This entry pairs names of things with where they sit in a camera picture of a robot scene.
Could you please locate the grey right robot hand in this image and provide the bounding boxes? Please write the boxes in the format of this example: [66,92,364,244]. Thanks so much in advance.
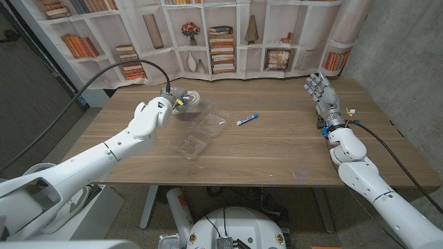
[303,71,347,129]

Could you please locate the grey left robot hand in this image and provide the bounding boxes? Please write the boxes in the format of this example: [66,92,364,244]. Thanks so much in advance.
[160,86,190,111]

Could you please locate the white Ethernet cable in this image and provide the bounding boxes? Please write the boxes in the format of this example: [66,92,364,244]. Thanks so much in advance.
[171,90,201,115]

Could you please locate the clear plastic clamshell container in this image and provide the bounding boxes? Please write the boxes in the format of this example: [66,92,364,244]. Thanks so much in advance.
[168,105,230,160]

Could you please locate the blue and white marker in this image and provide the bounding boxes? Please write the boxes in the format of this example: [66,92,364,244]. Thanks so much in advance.
[236,113,260,127]

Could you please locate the printed bookshelf backdrop cloth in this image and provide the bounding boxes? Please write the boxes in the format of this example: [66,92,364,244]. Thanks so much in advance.
[10,0,374,91]

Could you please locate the grey metal table leg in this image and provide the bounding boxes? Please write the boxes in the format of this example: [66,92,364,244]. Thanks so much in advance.
[139,185,159,230]
[313,188,336,234]

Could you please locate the white roll with orange label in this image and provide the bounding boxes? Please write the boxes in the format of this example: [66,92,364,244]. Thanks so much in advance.
[165,187,195,243]

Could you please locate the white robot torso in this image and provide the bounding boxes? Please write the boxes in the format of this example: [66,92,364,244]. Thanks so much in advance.
[186,206,287,249]

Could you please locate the crumpled silver foil tray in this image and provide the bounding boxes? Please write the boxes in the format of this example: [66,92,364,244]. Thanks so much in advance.
[159,234,184,249]

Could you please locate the dark partition panel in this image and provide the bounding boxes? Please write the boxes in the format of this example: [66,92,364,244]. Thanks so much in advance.
[0,0,89,181]

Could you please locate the grey and white sneaker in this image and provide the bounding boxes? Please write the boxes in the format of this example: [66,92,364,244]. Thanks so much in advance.
[43,185,93,235]

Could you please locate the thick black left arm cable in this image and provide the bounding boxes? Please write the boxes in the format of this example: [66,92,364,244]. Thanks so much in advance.
[0,59,172,172]

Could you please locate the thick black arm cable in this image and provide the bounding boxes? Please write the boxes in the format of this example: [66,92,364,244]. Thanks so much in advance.
[0,59,172,172]
[351,121,443,214]

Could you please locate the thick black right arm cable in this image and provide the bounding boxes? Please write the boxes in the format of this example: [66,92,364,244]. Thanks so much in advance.
[351,121,443,214]

